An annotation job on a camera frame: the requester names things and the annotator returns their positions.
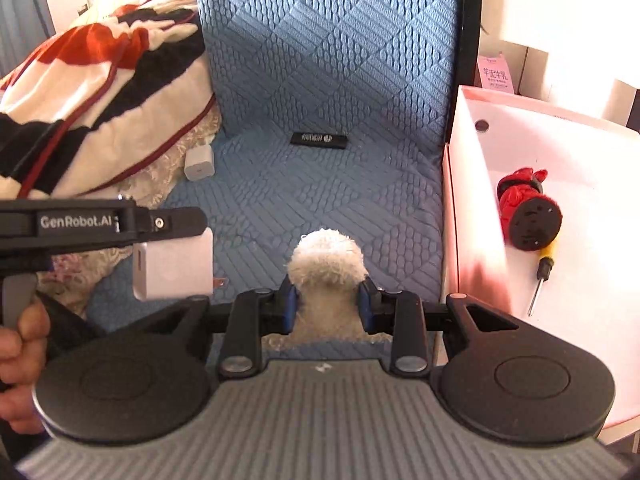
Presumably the small white charger cube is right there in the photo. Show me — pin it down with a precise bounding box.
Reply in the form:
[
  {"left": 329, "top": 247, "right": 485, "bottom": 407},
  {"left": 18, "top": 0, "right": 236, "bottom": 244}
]
[{"left": 183, "top": 144, "right": 215, "bottom": 182}]

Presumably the white fluffy hair clip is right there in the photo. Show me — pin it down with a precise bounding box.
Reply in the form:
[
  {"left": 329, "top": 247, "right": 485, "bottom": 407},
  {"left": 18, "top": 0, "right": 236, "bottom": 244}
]
[{"left": 265, "top": 229, "right": 390, "bottom": 350}]

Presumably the large white charger plug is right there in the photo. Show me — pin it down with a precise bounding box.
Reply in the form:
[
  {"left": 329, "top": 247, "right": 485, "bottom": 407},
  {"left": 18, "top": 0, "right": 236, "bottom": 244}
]
[{"left": 132, "top": 228, "right": 227, "bottom": 302}]

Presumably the person's left hand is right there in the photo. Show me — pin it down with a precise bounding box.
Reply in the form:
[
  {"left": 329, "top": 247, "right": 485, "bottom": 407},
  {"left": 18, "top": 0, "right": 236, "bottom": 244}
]
[{"left": 0, "top": 299, "right": 51, "bottom": 434}]

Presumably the beige lace cloth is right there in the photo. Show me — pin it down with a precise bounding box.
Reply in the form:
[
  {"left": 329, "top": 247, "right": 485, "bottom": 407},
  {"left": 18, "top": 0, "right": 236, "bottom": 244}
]
[{"left": 37, "top": 105, "right": 221, "bottom": 316}]

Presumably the red black white blanket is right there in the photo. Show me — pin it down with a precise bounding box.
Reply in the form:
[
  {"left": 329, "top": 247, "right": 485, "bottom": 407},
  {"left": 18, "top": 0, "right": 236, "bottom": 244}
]
[{"left": 1, "top": 0, "right": 216, "bottom": 200}]

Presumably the red black round toy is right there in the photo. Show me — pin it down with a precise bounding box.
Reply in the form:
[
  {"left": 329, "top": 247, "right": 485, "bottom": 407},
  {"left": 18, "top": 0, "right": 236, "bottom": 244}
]
[{"left": 497, "top": 167, "right": 563, "bottom": 252}]

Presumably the pink cardboard box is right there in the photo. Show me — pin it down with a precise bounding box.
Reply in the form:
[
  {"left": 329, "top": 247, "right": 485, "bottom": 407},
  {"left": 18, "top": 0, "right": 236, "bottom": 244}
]
[{"left": 442, "top": 87, "right": 639, "bottom": 443}]

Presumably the blue quilted sofa cover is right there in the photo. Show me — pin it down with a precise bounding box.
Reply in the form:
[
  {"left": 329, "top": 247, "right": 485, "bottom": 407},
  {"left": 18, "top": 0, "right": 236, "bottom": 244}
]
[{"left": 86, "top": 0, "right": 464, "bottom": 361}]

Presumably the small pink carton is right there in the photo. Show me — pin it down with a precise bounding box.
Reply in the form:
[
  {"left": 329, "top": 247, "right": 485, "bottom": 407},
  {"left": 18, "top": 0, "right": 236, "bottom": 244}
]
[{"left": 476, "top": 53, "right": 514, "bottom": 94}]

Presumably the yellow handled screwdriver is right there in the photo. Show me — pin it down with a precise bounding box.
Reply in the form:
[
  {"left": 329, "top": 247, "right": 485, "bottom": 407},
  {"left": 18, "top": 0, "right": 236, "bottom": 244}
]
[{"left": 527, "top": 240, "right": 556, "bottom": 316}]

